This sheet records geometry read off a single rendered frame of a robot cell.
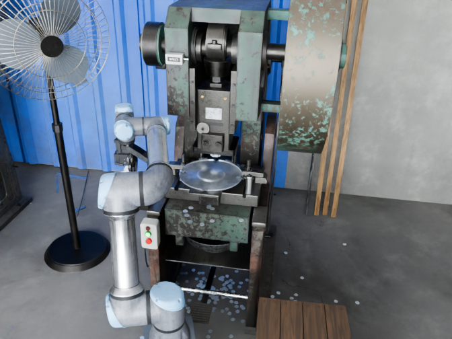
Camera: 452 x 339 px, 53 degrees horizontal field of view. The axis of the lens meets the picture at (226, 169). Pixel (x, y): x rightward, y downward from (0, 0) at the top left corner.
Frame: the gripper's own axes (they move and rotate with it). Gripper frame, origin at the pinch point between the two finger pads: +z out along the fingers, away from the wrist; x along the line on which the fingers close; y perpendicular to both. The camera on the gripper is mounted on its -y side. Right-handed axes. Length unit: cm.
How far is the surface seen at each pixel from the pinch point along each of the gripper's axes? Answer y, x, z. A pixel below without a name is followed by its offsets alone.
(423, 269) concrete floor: -155, -58, 78
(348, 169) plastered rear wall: -115, -138, 56
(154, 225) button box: -11.9, 11.9, 15.2
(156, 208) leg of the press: -9.7, 0.9, 13.5
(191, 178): -25.0, -5.0, -0.5
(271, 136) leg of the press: -58, -49, -5
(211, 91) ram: -32, -14, -39
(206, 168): -30.2, -14.6, -1.2
